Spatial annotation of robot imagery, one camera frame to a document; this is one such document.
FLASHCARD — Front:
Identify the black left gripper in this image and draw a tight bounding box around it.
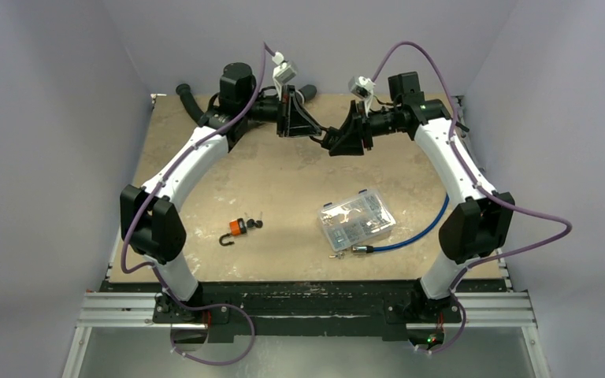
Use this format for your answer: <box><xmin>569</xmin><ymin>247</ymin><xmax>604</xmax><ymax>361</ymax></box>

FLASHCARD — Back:
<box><xmin>242</xmin><ymin>84</ymin><xmax>322</xmax><ymax>137</ymax></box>

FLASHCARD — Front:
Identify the orange padlock with keys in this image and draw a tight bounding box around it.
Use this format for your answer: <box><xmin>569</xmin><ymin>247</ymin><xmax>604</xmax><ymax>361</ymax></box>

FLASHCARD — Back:
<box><xmin>218</xmin><ymin>213</ymin><xmax>264</xmax><ymax>246</ymax></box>

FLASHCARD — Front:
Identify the black padlock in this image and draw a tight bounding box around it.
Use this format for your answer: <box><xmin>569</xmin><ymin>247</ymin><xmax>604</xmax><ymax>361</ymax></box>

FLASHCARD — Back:
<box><xmin>310</xmin><ymin>127</ymin><xmax>338</xmax><ymax>150</ymax></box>

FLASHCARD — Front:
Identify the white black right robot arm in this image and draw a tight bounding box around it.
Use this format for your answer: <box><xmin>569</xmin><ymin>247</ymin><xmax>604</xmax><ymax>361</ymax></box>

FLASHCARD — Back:
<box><xmin>321</xmin><ymin>72</ymin><xmax>514</xmax><ymax>321</ymax></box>

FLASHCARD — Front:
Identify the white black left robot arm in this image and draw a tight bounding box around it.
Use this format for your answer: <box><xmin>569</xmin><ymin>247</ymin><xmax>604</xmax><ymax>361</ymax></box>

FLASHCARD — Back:
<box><xmin>119</xmin><ymin>61</ymin><xmax>317</xmax><ymax>322</ymax></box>

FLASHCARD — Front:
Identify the clear plastic parts box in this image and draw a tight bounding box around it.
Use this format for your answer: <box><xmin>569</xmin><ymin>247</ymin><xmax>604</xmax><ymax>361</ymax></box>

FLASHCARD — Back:
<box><xmin>317</xmin><ymin>189</ymin><xmax>397</xmax><ymax>252</ymax></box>

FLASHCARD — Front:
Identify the small hammer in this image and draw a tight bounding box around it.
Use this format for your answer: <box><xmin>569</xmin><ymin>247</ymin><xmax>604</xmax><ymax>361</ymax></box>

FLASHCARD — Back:
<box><xmin>452</xmin><ymin>102</ymin><xmax>470</xmax><ymax>137</ymax></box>

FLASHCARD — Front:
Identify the black corrugated hose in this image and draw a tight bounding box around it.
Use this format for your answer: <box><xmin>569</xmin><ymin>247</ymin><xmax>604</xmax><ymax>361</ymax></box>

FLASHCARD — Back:
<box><xmin>175</xmin><ymin>83</ymin><xmax>318</xmax><ymax>126</ymax></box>

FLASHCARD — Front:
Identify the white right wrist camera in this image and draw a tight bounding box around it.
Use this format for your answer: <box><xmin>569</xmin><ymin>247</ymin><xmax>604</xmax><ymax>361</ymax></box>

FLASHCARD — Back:
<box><xmin>348</xmin><ymin>76</ymin><xmax>375</xmax><ymax>115</ymax></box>

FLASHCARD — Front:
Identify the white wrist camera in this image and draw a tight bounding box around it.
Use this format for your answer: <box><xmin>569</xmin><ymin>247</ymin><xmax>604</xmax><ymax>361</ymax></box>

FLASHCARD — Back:
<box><xmin>348</xmin><ymin>76</ymin><xmax>375</xmax><ymax>115</ymax></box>
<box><xmin>271</xmin><ymin>51</ymin><xmax>298</xmax><ymax>99</ymax></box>

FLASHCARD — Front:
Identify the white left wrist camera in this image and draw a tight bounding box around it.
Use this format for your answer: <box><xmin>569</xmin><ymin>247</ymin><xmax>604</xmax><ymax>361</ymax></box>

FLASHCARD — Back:
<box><xmin>271</xmin><ymin>51</ymin><xmax>298</xmax><ymax>99</ymax></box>

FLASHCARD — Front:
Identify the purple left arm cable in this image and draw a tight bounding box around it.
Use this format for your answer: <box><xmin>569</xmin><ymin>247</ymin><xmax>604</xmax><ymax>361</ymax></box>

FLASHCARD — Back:
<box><xmin>120</xmin><ymin>43</ymin><xmax>267</xmax><ymax>367</ymax></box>

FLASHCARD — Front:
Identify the blue hose with fitting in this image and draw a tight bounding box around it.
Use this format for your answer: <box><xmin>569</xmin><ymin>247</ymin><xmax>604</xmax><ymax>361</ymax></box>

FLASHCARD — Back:
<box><xmin>329</xmin><ymin>194</ymin><xmax>451</xmax><ymax>261</ymax></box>

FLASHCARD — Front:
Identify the black aluminium base frame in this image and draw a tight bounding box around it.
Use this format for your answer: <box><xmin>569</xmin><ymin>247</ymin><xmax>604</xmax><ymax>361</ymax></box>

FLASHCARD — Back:
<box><xmin>77</xmin><ymin>280</ymin><xmax>536</xmax><ymax>343</ymax></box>

